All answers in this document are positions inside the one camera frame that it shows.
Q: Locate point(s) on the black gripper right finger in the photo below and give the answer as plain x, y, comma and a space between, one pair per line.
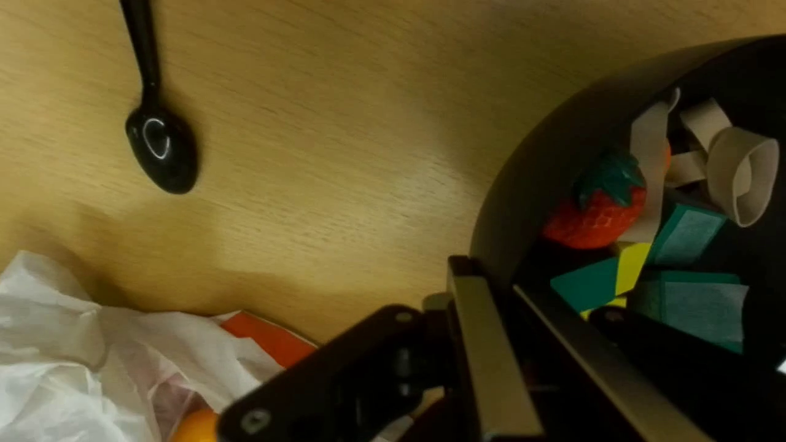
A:
598, 368

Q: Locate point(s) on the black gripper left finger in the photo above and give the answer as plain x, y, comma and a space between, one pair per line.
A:
491, 368

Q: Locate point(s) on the teal wooden block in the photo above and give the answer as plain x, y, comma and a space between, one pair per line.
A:
586, 286
696, 308
684, 233

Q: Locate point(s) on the yellow wooden block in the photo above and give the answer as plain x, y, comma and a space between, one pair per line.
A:
632, 266

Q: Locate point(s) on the red toy strawberry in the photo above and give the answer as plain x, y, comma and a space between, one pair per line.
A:
593, 216

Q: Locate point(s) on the beige paper strip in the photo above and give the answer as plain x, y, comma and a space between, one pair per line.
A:
651, 147

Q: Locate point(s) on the black bowl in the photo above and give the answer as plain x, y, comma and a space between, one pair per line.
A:
556, 138

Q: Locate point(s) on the orange fruit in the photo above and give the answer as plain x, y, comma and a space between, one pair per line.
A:
198, 427

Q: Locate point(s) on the black plastic spoon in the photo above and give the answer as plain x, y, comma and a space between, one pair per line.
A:
162, 147

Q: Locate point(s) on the white orange plastic bag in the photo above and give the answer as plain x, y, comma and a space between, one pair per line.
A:
75, 368

